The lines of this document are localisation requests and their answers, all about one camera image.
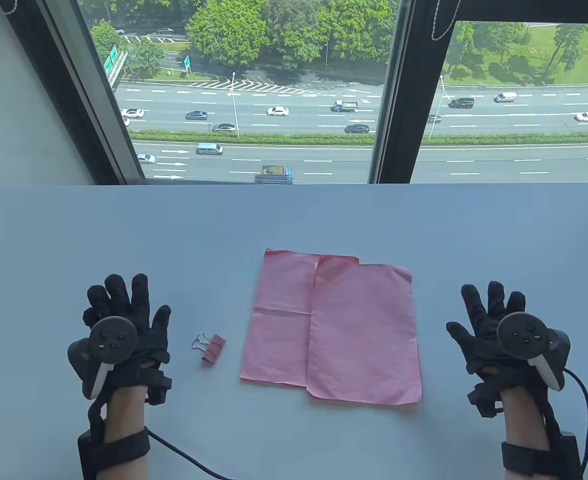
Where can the person's right hand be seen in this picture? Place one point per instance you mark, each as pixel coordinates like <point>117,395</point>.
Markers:
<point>481,345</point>

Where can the person's left hand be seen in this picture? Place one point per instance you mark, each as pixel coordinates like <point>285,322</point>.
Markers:
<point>149,335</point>

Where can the pink binder clip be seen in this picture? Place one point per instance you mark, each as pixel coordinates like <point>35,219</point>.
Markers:
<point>214,348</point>

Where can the stack of pink paper sheets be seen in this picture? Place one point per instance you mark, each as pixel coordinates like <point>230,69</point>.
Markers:
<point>354,330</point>

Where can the person's right forearm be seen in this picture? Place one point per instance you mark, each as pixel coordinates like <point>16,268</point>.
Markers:
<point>521,415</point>

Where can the grey and white hand controller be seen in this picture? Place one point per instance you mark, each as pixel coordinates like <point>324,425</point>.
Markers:
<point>111,340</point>
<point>524,335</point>

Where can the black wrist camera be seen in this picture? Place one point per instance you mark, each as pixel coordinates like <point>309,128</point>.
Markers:
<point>484,400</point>
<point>158,390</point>

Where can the black window frame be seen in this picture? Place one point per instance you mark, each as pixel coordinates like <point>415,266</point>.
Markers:
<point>414,100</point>

